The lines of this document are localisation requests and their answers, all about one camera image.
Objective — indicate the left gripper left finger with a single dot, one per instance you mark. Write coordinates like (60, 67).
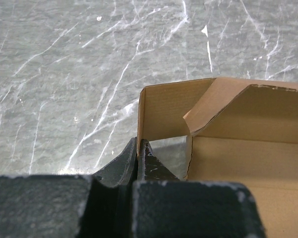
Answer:
(70, 206)

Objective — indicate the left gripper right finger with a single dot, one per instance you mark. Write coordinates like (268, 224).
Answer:
(166, 207)

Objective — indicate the brown cardboard box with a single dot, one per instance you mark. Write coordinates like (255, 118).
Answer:
(238, 130)

